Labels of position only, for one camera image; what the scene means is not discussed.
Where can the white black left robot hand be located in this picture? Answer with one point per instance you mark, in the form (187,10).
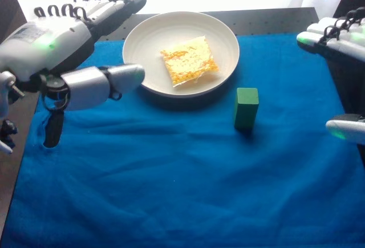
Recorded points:
(42,48)

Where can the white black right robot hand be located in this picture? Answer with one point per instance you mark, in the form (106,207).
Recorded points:
(342,42)

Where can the green wooden block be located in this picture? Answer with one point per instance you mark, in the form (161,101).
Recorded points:
(246,108)

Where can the bag of yellow beads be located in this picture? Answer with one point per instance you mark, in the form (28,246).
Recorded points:
(189,61)

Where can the white round plate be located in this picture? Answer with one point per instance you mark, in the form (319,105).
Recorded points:
(148,48)

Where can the blue cloth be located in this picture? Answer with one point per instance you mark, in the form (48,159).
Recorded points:
(182,179)

